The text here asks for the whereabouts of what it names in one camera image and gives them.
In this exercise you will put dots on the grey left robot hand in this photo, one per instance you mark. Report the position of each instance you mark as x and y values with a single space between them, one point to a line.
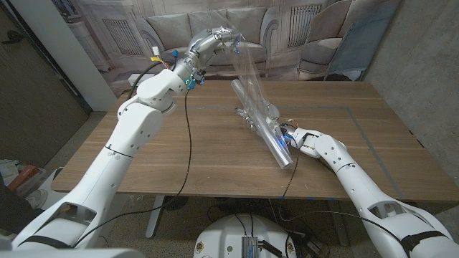
206 44

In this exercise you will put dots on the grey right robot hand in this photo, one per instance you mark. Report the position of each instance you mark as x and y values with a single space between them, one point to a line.
273 111

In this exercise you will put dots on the clear plastic wrap roll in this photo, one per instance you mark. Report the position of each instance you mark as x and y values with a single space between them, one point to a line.
269 136

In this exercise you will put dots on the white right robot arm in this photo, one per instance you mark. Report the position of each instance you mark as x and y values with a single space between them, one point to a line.
358 179

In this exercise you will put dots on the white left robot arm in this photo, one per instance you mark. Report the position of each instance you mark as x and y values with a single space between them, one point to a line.
122 143

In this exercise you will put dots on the printed living room backdrop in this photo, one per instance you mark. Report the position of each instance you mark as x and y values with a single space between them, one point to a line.
305 43

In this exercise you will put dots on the white power outlet box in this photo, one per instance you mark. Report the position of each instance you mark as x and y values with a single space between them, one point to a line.
132 80

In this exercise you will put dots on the grey-blue leaning board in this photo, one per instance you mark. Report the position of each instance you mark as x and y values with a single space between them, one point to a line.
358 46

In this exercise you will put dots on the white table leg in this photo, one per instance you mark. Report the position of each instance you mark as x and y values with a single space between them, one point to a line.
338 222
155 215

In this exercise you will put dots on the white robot torso base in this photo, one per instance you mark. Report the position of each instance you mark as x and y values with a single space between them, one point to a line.
222 236

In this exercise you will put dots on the grey metal electronics box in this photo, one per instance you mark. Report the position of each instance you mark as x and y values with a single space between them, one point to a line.
249 248

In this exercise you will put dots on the dark wooden door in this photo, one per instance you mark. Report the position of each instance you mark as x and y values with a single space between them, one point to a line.
32 107

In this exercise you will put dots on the orange box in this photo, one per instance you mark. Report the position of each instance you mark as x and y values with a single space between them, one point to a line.
23 177

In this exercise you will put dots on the white sneaker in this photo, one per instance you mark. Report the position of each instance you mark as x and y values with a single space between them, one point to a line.
37 199

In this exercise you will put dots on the white robot chest shell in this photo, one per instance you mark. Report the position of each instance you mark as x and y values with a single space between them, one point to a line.
71 253

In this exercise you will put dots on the person in dark clothes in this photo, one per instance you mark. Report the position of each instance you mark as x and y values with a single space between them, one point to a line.
16 211

